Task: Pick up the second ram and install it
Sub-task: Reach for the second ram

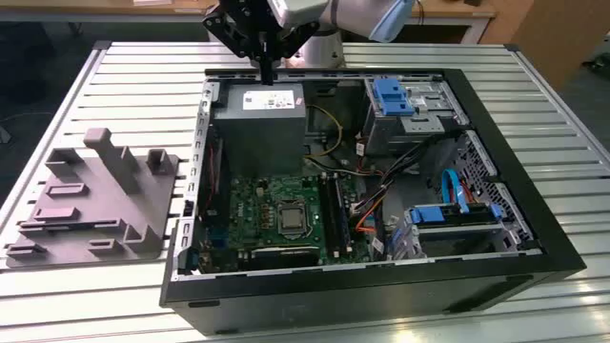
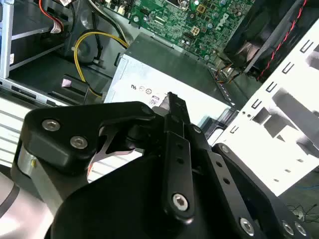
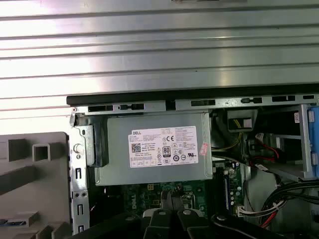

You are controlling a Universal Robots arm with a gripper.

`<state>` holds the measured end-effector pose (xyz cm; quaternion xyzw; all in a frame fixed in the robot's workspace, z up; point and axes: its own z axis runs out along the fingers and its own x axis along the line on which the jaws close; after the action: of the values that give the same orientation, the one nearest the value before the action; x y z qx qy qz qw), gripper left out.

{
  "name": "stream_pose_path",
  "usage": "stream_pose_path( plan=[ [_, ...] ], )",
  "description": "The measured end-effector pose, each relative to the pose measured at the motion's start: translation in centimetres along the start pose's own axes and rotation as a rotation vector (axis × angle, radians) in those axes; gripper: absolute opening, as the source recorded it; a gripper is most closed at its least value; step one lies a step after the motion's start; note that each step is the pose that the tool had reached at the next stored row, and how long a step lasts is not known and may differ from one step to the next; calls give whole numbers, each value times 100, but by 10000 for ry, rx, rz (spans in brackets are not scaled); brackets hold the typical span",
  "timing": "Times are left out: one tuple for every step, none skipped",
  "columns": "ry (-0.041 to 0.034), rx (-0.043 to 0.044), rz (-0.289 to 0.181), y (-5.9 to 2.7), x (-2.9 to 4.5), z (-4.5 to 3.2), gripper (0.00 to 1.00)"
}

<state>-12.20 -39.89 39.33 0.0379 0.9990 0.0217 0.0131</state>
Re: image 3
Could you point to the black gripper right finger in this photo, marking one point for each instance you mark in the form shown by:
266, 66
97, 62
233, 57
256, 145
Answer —
194, 224

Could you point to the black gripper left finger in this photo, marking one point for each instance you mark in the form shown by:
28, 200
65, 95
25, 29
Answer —
154, 224

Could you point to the green motherboard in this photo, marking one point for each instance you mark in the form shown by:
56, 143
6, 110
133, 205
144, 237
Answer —
139, 196

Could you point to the grey power supply unit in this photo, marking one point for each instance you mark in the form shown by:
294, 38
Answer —
117, 152

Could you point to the black open PC case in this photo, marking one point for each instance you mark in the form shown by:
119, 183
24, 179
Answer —
149, 95

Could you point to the grey plastic parts rack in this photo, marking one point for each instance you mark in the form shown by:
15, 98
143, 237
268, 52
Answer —
27, 189

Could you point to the silver metal drive cage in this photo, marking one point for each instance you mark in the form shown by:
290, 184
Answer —
302, 139

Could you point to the blue drive bay latch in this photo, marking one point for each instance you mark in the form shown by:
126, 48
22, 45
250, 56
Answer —
312, 139

